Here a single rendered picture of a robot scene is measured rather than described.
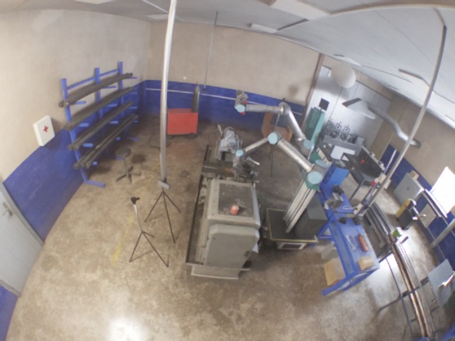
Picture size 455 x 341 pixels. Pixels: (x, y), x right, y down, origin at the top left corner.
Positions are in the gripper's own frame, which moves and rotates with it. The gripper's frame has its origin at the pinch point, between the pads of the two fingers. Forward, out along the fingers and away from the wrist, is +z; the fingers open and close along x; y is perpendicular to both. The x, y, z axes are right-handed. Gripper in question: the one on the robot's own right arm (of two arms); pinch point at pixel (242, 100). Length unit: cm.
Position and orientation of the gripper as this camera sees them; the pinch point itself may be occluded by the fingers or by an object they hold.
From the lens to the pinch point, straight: 197.4
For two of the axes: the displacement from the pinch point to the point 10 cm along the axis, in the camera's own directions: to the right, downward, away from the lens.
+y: 5.2, 6.9, 5.1
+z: -0.1, 6.0, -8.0
